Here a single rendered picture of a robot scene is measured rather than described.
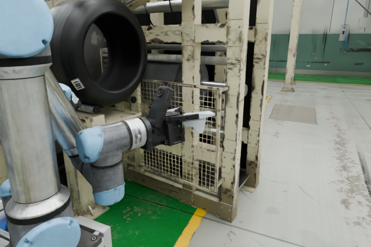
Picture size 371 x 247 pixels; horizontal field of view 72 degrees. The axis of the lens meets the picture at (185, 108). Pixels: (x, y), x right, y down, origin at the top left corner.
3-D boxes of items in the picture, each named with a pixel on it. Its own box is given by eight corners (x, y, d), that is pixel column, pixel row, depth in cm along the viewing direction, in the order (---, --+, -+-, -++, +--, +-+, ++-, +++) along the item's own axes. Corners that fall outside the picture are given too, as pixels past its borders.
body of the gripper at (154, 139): (171, 136, 77) (136, 147, 70) (168, 108, 76) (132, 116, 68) (187, 140, 72) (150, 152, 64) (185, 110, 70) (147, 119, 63)
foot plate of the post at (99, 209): (57, 215, 191) (56, 210, 190) (88, 197, 212) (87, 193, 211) (79, 229, 176) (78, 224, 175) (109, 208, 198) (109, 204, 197)
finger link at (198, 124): (215, 130, 73) (183, 133, 73) (214, 109, 72) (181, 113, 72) (217, 133, 70) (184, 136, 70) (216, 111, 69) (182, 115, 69)
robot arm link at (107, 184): (111, 181, 72) (109, 144, 69) (131, 199, 64) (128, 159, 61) (83, 191, 67) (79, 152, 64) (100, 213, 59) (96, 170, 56)
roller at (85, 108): (62, 96, 157) (64, 103, 159) (55, 98, 154) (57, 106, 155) (100, 105, 139) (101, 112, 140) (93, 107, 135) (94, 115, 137)
